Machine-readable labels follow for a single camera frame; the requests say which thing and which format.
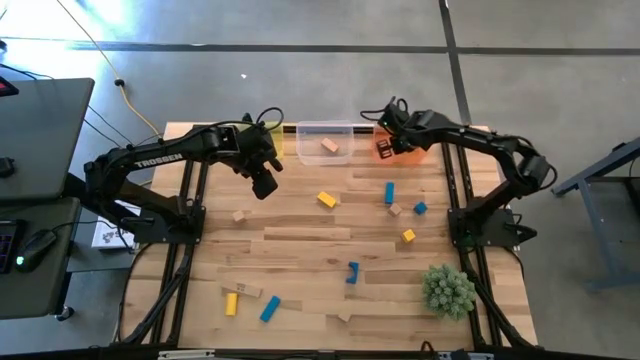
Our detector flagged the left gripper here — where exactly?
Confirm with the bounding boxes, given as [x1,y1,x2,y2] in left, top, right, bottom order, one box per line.
[234,127,284,201]

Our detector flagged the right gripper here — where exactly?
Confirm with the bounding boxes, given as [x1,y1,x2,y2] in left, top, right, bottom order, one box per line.
[375,107,426,161]

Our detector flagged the long printed wooden block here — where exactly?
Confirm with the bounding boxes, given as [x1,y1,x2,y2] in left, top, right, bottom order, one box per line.
[221,278,264,299]

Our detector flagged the long blue block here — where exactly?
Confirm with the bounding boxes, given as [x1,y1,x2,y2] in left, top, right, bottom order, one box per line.
[258,295,282,324]

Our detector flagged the translucent orange plastic bin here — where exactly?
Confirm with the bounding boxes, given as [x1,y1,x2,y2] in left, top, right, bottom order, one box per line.
[372,124,429,166]

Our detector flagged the clear plastic bin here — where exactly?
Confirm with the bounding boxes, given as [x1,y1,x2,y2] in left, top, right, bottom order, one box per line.
[295,119,355,167]

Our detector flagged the green artificial plant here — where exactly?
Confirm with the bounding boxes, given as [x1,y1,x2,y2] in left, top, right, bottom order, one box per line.
[422,263,479,322]

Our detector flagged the white printed paper sheet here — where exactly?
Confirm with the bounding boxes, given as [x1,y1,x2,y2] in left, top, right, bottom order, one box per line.
[90,199,144,250]

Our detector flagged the dark grey desk panel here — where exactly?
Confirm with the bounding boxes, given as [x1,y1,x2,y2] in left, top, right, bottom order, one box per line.
[0,77,96,202]

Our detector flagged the black computer mouse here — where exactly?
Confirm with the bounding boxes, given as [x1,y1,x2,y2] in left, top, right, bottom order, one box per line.
[14,229,59,274]

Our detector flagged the black desk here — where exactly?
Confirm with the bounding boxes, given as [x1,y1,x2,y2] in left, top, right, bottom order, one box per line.
[0,196,82,321]

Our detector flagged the backlit black keyboard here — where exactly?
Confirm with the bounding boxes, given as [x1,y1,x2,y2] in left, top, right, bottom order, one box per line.
[0,219,24,274]

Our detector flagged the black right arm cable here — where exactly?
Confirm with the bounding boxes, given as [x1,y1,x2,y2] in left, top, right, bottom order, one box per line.
[359,96,409,124]

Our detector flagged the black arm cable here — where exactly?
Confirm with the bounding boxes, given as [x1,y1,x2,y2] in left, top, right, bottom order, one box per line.
[219,106,285,132]
[359,96,409,124]

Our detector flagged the black aluminium table frame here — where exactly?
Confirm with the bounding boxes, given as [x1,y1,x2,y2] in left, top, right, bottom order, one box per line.
[110,122,539,351]

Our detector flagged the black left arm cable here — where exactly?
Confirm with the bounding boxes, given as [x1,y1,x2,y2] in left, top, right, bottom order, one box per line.
[219,106,285,132]

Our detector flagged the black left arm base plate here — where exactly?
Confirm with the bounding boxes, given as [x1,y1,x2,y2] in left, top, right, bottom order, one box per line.
[133,203,207,246]

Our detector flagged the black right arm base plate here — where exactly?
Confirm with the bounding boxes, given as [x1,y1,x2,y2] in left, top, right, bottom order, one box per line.
[447,207,539,250]

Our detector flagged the black floor cable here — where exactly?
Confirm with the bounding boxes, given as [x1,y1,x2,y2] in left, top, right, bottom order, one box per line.
[82,103,162,153]
[0,63,55,81]

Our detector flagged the silver metal bracket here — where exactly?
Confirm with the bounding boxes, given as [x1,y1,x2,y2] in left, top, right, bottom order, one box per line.
[157,349,216,360]
[437,351,495,360]

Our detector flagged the black mouse cable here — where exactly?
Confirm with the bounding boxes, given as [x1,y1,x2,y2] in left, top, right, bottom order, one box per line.
[47,219,101,236]

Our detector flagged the yellow cable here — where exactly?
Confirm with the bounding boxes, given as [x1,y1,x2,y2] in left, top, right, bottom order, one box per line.
[54,0,164,140]

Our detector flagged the blue-grey metal table frame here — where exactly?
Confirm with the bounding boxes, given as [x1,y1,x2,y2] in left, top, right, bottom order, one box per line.
[549,135,640,294]

